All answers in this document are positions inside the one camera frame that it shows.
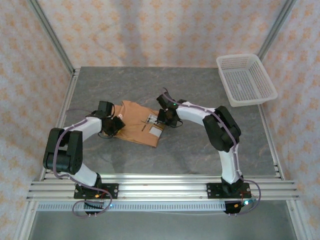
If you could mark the orange t-shirt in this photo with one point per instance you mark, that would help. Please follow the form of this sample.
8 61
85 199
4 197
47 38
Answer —
135 117

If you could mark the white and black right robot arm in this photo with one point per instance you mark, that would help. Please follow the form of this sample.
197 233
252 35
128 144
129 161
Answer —
195 113

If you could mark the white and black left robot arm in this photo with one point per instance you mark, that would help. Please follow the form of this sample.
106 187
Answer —
85 128

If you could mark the wide aluminium cross beam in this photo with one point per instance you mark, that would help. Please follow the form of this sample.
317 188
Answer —
162 187

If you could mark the white perforated plastic basket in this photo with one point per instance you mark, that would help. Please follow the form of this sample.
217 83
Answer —
247 80

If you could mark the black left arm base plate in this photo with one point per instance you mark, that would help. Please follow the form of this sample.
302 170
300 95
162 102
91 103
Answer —
112 191

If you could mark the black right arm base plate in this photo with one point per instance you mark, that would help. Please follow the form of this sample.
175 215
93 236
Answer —
212 191

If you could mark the aluminium frame post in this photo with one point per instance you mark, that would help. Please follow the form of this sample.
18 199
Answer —
277 25
51 32

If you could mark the aluminium frame leg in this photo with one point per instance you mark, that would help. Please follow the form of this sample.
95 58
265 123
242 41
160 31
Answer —
26 220
296 220

